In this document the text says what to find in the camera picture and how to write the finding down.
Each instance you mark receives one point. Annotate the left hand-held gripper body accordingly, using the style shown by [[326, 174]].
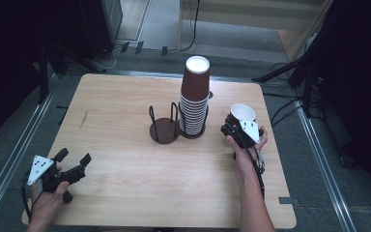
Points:
[[40, 167]]

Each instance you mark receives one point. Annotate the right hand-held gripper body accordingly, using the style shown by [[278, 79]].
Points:
[[249, 130]]

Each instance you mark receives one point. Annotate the stack of brown paper cups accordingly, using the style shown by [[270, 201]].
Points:
[[194, 83]]

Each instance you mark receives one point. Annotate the person's right hand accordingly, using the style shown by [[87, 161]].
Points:
[[246, 158]]

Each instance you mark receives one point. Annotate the person's left hand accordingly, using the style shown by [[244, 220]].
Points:
[[46, 206]]

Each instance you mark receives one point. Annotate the black tape strip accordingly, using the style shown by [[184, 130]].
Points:
[[62, 107]]

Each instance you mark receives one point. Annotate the black tripod stand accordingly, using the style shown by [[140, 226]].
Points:
[[290, 69]]

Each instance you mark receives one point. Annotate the grey tape patch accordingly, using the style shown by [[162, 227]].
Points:
[[288, 200]]

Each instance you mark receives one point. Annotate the light wooden platform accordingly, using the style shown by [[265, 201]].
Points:
[[238, 16]]

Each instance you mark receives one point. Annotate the black cabinet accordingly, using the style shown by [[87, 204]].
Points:
[[99, 25]]

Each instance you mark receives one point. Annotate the aluminium floor rail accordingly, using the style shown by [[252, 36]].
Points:
[[16, 145], [325, 167]]

